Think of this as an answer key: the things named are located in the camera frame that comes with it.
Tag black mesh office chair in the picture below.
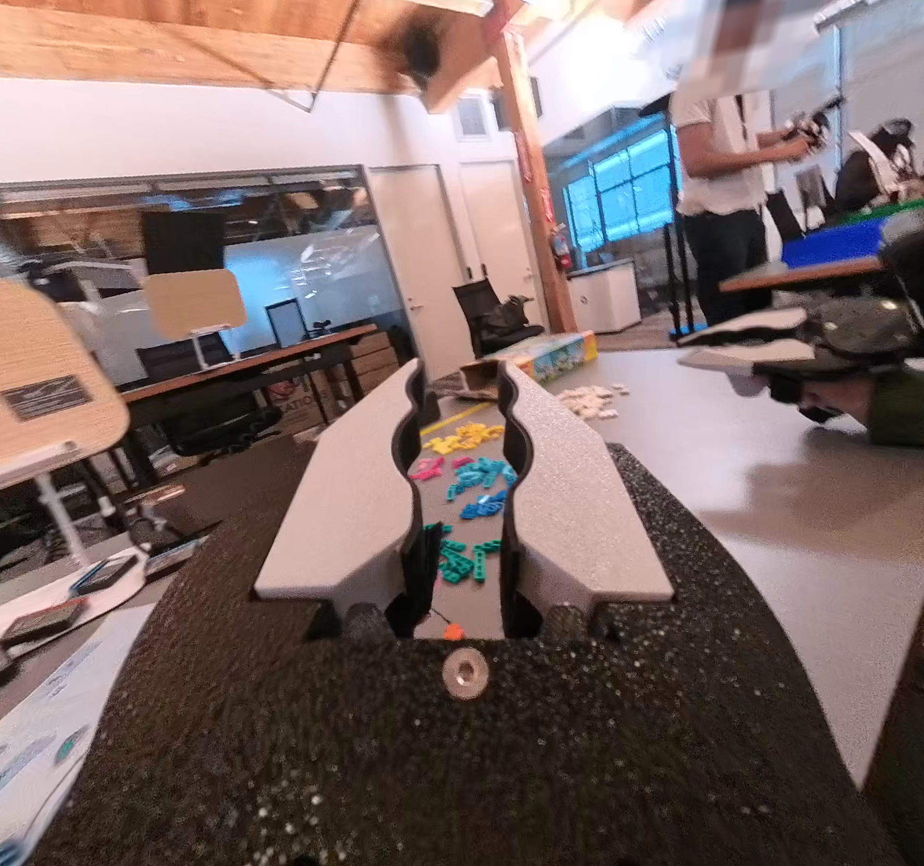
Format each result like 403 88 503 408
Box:
452 276 547 362

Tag person's right hand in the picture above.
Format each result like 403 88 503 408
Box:
800 375 878 428

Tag white cabinet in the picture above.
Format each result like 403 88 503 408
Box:
566 257 644 335

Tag white door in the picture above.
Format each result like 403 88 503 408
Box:
367 163 472 372
457 157 544 304

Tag dark flat device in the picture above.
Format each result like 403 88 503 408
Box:
0 596 90 650

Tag black bag white straps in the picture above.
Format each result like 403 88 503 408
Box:
836 117 924 214

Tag blue-edged flat device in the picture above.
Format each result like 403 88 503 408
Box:
77 554 147 598
144 538 201 581

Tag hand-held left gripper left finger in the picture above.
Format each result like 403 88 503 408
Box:
253 357 443 625

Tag black tripod stand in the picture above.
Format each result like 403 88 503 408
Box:
639 92 698 342

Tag glass office partition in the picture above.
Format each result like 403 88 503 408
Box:
0 165 407 383

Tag black monitor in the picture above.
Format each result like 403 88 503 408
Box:
139 210 226 276

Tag wooden support post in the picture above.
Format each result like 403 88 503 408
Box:
493 27 580 334

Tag instruction booklet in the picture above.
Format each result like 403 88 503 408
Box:
0 602 157 854

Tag pile of pink bricks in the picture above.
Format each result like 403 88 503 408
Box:
408 454 475 483

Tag yellow tape strip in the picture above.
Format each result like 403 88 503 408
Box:
420 402 496 442

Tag wooden side table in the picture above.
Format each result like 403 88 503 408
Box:
720 254 889 295

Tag pile of green bricks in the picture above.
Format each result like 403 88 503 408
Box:
426 521 505 586

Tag blue plastic bin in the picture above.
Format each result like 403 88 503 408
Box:
782 220 889 269

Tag pile of blue bricks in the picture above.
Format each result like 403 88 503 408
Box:
459 490 511 521

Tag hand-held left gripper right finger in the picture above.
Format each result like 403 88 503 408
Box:
498 359 676 622

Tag colourful lego box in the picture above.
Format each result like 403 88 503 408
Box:
497 330 601 385

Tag pile of turquoise bricks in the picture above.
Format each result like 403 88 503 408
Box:
445 455 518 501

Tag green baseplate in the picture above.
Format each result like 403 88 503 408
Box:
823 197 924 229

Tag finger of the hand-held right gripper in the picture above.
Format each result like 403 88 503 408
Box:
677 306 808 347
679 339 818 376

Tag wooden back chair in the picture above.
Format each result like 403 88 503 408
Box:
0 280 132 567
143 268 249 370

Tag wall air vent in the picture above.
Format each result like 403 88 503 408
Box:
453 92 490 140

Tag long wooden desk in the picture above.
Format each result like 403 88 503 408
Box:
117 322 381 441

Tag pile of white bricks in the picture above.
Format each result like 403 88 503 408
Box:
559 382 631 421

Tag brown cardboard piece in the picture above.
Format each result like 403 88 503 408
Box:
458 358 508 404

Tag pile of yellow bricks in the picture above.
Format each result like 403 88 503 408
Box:
422 421 507 458

